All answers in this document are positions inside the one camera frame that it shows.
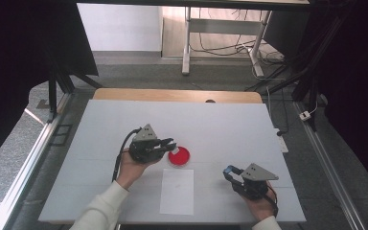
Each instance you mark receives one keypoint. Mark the white paper sheet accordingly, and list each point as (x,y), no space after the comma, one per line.
(177,191)

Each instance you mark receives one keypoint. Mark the white power adapter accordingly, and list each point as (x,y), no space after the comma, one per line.
(305,115)

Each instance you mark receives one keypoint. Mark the black curtain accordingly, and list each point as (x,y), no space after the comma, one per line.
(357,80)
(12,64)

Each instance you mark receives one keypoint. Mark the large white board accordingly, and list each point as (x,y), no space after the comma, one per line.
(220,127)

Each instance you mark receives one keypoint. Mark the black metal stand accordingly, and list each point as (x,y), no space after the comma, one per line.
(52,96)
(303,83)

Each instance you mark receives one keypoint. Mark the dark table grommet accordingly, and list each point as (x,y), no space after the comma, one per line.
(210,101)

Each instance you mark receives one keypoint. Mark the dark partition panel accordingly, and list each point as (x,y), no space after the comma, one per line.
(287,28)

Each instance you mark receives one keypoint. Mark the dark floor hatch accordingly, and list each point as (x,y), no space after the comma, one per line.
(60,134)

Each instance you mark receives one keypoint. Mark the small white stamp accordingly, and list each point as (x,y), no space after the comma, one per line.
(174,150)

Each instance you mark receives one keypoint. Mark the person's right hand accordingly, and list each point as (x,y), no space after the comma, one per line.
(262,207)

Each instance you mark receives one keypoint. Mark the person's left hand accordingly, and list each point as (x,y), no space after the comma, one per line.
(131,171)

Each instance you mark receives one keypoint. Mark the white desk frame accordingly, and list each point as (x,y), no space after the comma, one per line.
(223,26)

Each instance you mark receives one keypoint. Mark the aluminium rail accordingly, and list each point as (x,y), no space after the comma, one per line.
(326,166)
(28,166)

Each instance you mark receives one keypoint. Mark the round red ink pad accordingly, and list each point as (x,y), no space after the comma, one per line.
(180,158)

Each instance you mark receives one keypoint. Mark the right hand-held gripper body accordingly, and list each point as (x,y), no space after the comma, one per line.
(252,188)

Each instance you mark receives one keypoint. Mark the wooden table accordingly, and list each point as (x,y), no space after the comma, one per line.
(172,95)

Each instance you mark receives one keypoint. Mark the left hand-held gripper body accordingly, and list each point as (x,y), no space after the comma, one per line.
(145,151)

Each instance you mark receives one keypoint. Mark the white power strip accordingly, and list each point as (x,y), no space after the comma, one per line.
(283,145)

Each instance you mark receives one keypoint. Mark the black plug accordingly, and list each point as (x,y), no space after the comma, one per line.
(280,133)

